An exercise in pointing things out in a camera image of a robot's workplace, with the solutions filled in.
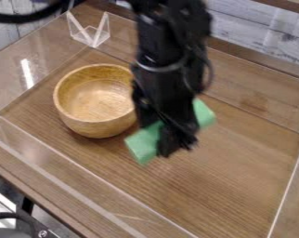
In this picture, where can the black table leg frame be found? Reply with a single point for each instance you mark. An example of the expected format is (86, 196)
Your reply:
(18, 223)

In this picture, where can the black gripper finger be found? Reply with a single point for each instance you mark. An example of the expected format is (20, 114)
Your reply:
(146, 114)
(177, 137)

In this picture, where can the green foam block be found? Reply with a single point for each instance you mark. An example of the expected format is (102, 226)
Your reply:
(142, 142)

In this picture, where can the wooden brown bowl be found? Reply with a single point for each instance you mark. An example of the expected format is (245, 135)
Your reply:
(94, 100)

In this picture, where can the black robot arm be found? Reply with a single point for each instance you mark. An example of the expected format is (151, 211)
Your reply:
(174, 28)

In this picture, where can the clear acrylic wall panel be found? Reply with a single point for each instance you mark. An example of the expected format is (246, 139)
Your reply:
(84, 201)

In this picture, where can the clear acrylic corner bracket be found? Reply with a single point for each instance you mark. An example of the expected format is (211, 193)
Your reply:
(92, 36)

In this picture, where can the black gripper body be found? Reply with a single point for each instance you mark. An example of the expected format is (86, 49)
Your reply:
(171, 86)

